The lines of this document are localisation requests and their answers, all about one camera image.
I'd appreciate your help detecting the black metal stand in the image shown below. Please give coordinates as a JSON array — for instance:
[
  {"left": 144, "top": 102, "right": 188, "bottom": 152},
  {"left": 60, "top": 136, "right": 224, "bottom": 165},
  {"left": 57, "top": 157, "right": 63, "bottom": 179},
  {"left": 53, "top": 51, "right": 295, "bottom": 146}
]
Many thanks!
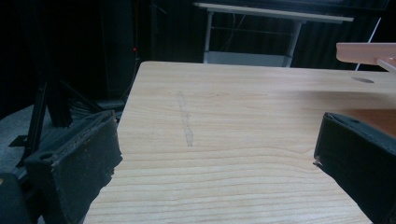
[{"left": 8, "top": 78, "right": 104, "bottom": 167}]

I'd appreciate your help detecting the white thin rod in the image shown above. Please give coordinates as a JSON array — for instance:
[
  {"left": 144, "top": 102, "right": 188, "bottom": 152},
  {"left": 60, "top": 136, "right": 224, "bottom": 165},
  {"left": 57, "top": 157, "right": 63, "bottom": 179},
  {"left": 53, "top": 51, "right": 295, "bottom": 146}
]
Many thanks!
[{"left": 354, "top": 17, "right": 383, "bottom": 72}]

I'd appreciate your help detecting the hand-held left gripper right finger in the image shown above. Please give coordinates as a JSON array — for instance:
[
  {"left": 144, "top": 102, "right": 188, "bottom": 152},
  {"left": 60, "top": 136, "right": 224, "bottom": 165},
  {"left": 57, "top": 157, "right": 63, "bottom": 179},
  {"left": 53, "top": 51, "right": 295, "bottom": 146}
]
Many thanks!
[{"left": 313, "top": 112, "right": 396, "bottom": 224}]

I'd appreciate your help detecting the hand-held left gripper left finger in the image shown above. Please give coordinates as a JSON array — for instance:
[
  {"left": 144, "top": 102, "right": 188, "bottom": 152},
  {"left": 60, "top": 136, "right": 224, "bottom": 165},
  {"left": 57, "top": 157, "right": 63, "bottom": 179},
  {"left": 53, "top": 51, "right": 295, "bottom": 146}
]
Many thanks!
[{"left": 23, "top": 109, "right": 123, "bottom": 224}]

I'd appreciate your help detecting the white metal frame table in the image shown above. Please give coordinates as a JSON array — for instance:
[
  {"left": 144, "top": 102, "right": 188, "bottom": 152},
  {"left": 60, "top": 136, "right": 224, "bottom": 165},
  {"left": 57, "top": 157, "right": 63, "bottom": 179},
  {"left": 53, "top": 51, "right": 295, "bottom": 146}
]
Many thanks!
[{"left": 192, "top": 2, "right": 355, "bottom": 68}]

